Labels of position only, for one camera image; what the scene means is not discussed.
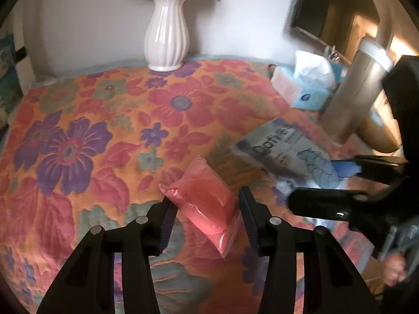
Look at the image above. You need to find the Dafi blue white bag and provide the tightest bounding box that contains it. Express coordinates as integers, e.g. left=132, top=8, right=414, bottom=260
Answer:
left=231, top=118, right=347, bottom=199

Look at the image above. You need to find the orange pink soft pack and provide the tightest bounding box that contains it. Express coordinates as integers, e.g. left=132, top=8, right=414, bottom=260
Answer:
left=158, top=156, right=240, bottom=257

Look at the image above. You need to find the pen holder cup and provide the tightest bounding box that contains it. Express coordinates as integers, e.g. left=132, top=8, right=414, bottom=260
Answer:
left=323, top=45, right=344, bottom=83

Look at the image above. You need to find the blue tissue box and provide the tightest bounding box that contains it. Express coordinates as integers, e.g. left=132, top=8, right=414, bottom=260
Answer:
left=271, top=50, right=343, bottom=111

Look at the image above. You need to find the floral woven table cloth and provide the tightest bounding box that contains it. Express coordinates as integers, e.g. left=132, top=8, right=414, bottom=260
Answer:
left=1, top=60, right=370, bottom=313

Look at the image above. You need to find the white pole lamp stand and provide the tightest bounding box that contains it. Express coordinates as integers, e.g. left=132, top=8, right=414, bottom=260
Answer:
left=11, top=2, right=36, bottom=95

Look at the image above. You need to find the white ribbed ceramic vase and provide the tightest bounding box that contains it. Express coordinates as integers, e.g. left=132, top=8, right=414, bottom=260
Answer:
left=144, top=0, right=190, bottom=72

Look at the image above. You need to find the black wall television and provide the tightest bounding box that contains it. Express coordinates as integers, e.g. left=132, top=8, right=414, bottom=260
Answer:
left=291, top=0, right=380, bottom=63

